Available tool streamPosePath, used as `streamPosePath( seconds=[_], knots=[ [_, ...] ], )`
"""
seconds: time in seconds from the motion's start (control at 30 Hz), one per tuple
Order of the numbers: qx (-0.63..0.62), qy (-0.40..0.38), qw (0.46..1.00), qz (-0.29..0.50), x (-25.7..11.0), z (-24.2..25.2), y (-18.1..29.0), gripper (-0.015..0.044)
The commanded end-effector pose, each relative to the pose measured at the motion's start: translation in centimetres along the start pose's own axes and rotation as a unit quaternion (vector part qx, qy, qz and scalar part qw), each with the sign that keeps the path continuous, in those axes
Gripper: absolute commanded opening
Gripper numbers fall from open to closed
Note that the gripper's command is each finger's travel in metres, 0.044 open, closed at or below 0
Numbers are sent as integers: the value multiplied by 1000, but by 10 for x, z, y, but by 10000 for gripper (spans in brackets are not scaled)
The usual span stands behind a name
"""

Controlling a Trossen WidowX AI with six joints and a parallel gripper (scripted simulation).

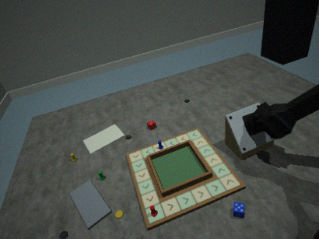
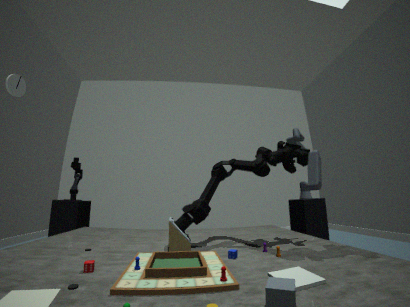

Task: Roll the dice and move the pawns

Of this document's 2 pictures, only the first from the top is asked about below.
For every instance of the yellow round token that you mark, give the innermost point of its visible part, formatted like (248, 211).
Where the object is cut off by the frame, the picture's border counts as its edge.
(119, 214)

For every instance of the blue die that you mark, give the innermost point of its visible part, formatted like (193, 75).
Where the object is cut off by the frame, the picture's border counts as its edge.
(238, 210)

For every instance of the red die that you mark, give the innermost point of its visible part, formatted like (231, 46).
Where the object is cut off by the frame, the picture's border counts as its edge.
(151, 125)

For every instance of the dark red pawn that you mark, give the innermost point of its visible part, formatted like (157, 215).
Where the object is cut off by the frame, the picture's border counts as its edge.
(153, 211)

